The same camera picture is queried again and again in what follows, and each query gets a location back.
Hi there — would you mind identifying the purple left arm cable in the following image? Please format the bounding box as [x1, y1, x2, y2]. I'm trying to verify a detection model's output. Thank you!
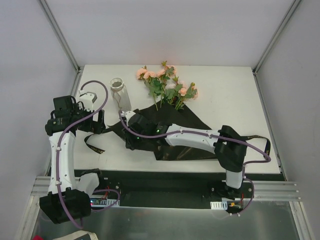
[56, 79, 121, 230]

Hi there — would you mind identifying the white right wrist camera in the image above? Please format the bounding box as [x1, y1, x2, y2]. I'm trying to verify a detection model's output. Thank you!
[119, 111, 136, 126]

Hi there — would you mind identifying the left white cable duct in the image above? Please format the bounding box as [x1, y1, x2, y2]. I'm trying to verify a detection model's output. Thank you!
[90, 198, 120, 208]

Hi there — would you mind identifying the aluminium frame post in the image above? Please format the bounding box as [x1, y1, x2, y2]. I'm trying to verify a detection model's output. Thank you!
[37, 0, 81, 73]
[252, 0, 303, 76]

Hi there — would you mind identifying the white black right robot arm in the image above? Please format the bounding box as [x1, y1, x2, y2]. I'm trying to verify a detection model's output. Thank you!
[119, 111, 247, 198]

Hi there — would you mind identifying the right aluminium frame post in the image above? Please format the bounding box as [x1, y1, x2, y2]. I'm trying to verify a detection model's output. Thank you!
[252, 0, 303, 76]

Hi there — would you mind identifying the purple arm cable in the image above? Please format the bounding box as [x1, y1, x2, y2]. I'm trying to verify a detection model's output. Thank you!
[119, 112, 272, 217]
[56, 79, 121, 230]

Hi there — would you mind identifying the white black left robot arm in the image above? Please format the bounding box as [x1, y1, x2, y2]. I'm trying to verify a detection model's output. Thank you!
[39, 92, 107, 224]

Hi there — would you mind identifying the aluminium front frame rail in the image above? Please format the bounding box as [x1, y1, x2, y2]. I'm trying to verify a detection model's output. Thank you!
[30, 176, 303, 202]

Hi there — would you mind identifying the black ribbon gold lettering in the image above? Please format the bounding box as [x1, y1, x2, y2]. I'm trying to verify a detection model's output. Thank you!
[84, 134, 271, 155]

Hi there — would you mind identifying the white ribbed ceramic vase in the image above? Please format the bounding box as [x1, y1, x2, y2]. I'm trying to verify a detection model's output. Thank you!
[109, 77, 132, 112]

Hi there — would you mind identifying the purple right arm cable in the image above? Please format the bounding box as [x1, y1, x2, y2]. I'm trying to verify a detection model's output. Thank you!
[119, 112, 272, 217]

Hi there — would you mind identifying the right white cable duct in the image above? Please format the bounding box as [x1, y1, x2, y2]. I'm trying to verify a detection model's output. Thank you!
[210, 200, 243, 211]

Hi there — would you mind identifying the black paper flower wrap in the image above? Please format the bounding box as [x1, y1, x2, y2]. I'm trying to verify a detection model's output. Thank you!
[106, 103, 220, 162]

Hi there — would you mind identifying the red cloth item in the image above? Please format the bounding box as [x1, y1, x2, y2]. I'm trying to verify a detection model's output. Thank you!
[32, 235, 44, 240]

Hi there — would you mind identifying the left aluminium frame post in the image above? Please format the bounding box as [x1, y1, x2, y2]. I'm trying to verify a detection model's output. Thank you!
[37, 0, 81, 73]

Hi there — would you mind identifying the pink artificial flower bouquet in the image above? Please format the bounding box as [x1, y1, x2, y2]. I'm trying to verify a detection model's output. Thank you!
[136, 61, 199, 110]

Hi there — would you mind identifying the cream tote bag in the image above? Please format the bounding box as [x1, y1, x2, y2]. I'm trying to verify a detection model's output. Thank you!
[53, 230, 98, 240]

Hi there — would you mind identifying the white cable duct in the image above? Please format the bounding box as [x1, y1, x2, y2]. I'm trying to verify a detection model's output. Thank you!
[210, 200, 243, 211]
[90, 198, 120, 208]

